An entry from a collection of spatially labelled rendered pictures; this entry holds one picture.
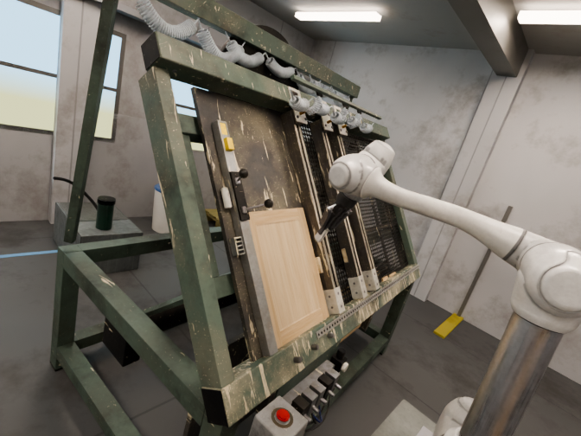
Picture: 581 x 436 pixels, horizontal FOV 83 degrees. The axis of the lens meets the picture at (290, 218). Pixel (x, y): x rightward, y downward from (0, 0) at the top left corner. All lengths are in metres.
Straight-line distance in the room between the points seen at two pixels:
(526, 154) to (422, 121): 1.27
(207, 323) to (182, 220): 0.34
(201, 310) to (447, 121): 4.13
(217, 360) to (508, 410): 0.80
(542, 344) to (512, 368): 0.09
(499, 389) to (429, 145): 4.00
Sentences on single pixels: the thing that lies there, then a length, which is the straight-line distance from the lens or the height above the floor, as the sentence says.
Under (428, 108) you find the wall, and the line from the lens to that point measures 4.87.
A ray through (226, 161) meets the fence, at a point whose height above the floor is 1.53.
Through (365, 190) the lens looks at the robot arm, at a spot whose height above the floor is 1.62.
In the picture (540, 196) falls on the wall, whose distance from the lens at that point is 4.47.
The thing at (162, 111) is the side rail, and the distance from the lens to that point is 1.24.
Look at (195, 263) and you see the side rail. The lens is 1.12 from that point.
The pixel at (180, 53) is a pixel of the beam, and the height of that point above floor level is 1.87.
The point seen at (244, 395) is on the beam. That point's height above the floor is 0.86.
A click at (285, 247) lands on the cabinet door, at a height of 1.20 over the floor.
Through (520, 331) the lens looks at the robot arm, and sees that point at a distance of 0.95.
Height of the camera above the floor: 1.75
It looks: 16 degrees down
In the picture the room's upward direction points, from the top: 16 degrees clockwise
